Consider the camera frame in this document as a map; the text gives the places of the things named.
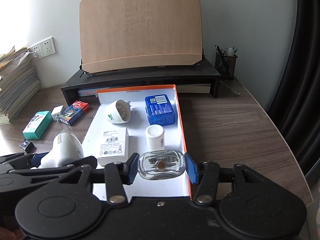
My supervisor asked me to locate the clear cable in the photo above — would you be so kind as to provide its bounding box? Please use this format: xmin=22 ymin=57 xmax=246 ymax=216
xmin=220 ymin=81 xmax=241 ymax=96

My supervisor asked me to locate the stack of books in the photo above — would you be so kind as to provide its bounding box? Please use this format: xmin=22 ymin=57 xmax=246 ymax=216
xmin=0 ymin=45 xmax=41 ymax=125

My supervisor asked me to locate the black plug adapter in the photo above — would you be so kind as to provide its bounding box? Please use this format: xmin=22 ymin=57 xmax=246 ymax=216
xmin=19 ymin=139 xmax=35 ymax=153

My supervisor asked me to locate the white charger plug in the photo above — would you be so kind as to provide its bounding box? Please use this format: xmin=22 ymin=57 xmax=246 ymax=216
xmin=51 ymin=105 xmax=66 ymax=122

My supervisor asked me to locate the black mesh pen holder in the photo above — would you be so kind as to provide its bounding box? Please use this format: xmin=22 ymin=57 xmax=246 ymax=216
xmin=215 ymin=52 xmax=238 ymax=80

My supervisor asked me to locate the blue playing card box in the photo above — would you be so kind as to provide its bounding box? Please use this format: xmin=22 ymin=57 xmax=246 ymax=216
xmin=59 ymin=100 xmax=90 ymax=126

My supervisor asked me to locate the blue plastic box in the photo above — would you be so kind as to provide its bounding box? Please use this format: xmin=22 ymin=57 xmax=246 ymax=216
xmin=145 ymin=94 xmax=175 ymax=125

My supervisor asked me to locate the white pill bottle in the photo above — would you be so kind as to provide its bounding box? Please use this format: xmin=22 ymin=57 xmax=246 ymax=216
xmin=145 ymin=124 xmax=165 ymax=152

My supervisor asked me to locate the orange and white box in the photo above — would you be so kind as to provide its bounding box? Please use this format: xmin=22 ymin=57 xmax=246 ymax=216
xmin=81 ymin=84 xmax=193 ymax=202

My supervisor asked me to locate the black curtain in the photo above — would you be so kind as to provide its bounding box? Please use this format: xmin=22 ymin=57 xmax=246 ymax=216
xmin=267 ymin=0 xmax=320 ymax=173

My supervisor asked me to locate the white wall socket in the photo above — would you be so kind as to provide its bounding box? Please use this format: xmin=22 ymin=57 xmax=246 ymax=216
xmin=28 ymin=42 xmax=43 ymax=58
xmin=40 ymin=37 xmax=57 ymax=57

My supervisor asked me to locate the white plug-in mosquito heater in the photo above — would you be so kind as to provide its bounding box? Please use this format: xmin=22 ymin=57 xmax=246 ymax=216
xmin=37 ymin=127 xmax=84 ymax=169

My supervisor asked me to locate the pale thick book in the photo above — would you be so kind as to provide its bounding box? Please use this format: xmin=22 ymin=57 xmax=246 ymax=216
xmin=178 ymin=84 xmax=212 ymax=94

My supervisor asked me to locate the green and white carton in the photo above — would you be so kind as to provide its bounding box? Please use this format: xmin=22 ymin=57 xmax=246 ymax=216
xmin=22 ymin=111 xmax=53 ymax=140

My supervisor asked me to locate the clear plastic bag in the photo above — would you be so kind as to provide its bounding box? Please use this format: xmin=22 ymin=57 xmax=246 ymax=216
xmin=7 ymin=51 xmax=34 ymax=68

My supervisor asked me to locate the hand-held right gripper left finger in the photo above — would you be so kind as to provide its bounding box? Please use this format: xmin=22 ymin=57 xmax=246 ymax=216
xmin=60 ymin=152 xmax=140 ymax=204

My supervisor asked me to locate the clear glass bottle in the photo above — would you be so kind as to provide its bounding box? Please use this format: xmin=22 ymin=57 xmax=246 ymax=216
xmin=138 ymin=149 xmax=187 ymax=181

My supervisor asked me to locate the wooden book stand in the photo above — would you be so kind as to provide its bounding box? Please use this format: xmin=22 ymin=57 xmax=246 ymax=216
xmin=79 ymin=0 xmax=204 ymax=75

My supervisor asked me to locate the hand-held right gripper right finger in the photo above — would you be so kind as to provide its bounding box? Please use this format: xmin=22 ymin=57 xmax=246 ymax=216
xmin=184 ymin=152 xmax=263 ymax=204

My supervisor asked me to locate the black monitor riser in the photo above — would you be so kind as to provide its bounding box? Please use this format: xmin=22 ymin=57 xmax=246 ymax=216
xmin=61 ymin=57 xmax=222 ymax=105

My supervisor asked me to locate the white adapter carton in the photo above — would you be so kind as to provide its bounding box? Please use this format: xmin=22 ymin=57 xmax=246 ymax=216
xmin=97 ymin=127 xmax=130 ymax=167

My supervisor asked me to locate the white cup with green logo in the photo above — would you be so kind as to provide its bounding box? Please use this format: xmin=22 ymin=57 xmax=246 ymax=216
xmin=104 ymin=99 xmax=131 ymax=124

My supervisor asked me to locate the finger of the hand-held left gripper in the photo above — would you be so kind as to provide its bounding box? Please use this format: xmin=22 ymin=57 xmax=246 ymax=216
xmin=0 ymin=156 xmax=98 ymax=183
xmin=0 ymin=152 xmax=49 ymax=173

